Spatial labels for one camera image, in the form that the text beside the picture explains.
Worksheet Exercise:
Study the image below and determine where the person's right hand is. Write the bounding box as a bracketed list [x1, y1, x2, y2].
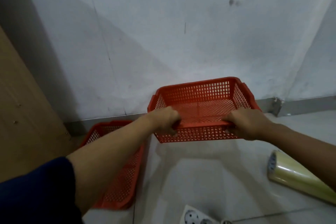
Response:
[223, 108, 275, 141]

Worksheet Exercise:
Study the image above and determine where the person's left hand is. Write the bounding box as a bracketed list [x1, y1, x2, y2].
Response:
[146, 106, 182, 138]

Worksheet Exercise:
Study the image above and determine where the red plastic mesh basket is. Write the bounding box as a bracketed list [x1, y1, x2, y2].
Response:
[147, 76, 262, 144]
[79, 120, 146, 211]

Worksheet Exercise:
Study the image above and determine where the person's right forearm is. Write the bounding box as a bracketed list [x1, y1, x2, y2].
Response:
[268, 123, 336, 189]

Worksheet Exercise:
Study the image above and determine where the person's left forearm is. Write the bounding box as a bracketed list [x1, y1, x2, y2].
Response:
[66, 113, 158, 216]

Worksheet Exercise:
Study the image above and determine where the clear plastic wrap roll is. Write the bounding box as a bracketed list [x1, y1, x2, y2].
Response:
[267, 150, 336, 204]

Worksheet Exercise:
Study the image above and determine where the white power strip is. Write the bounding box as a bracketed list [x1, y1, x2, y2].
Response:
[181, 205, 214, 224]

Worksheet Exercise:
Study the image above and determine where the wooden cabinet panel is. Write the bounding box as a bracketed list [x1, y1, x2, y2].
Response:
[0, 26, 72, 183]

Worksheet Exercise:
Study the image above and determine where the dark blue sleeve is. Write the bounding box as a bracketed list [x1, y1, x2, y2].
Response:
[0, 157, 84, 224]

